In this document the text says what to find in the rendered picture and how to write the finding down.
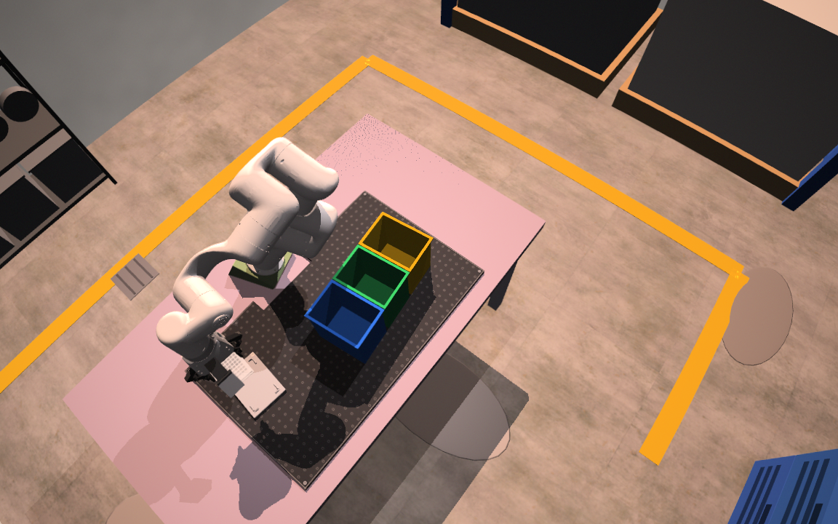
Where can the green bin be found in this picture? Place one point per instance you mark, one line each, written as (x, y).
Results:
(376, 279)

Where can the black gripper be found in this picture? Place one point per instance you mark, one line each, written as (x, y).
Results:
(223, 348)

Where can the blue open bin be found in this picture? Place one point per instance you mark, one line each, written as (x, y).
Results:
(339, 310)

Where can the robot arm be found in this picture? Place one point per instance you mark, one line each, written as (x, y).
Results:
(261, 240)

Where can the orange open-top bin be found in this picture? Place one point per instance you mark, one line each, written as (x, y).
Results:
(400, 244)

